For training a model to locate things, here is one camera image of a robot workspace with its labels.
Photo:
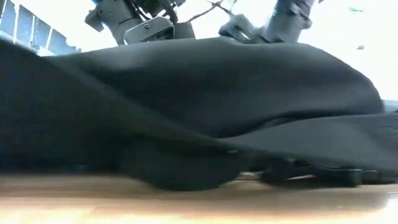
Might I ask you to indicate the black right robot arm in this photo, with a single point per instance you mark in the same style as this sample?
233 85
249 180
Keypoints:
287 21

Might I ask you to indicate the bright window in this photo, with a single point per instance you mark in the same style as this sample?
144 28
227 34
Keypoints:
28 31

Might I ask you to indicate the black backpack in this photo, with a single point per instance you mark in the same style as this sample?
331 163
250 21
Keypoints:
186 109

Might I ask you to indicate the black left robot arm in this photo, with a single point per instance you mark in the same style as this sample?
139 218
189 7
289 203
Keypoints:
115 15

